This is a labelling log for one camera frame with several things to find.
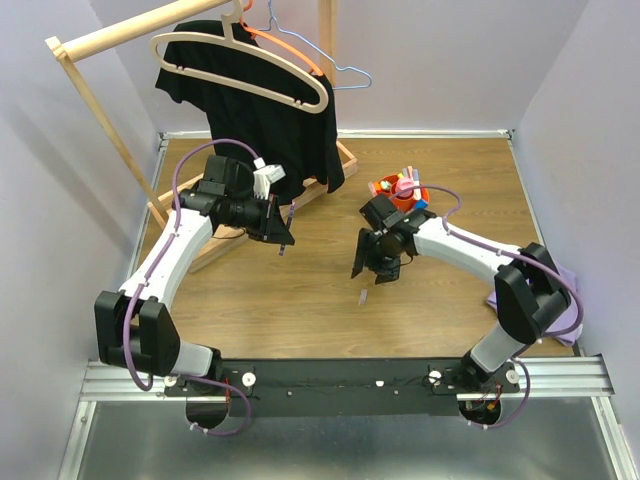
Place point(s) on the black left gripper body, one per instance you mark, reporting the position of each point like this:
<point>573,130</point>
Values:
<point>262,211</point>

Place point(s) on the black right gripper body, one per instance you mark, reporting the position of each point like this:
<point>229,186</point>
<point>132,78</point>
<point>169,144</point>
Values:
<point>382,258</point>

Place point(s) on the dark purple pen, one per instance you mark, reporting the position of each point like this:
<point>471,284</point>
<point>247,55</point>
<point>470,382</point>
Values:
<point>288,224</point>

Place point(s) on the orange round pen organizer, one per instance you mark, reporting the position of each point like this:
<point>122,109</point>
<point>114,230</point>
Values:
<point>404,205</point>

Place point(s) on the pink lidded pen tube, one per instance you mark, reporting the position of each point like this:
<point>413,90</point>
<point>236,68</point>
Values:
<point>404,188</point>

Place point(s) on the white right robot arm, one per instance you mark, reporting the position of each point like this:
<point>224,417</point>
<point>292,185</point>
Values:
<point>428,235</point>

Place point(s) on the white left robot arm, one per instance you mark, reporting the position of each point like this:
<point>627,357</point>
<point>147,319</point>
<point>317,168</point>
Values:
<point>134,326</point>

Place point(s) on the black t-shirt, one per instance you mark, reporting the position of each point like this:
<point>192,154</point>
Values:
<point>303,144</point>

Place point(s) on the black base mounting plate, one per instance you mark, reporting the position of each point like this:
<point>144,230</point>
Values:
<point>361,386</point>

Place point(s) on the orange hanger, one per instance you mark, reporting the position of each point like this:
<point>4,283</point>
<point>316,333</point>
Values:
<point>313,67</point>

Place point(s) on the purple cloth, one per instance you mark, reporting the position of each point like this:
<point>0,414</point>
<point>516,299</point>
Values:
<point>531,303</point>

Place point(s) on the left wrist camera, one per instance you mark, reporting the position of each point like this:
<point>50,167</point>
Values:
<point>264,177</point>

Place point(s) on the blue wire hanger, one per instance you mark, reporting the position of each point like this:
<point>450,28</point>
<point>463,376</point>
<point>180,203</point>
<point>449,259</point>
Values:
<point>324,47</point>

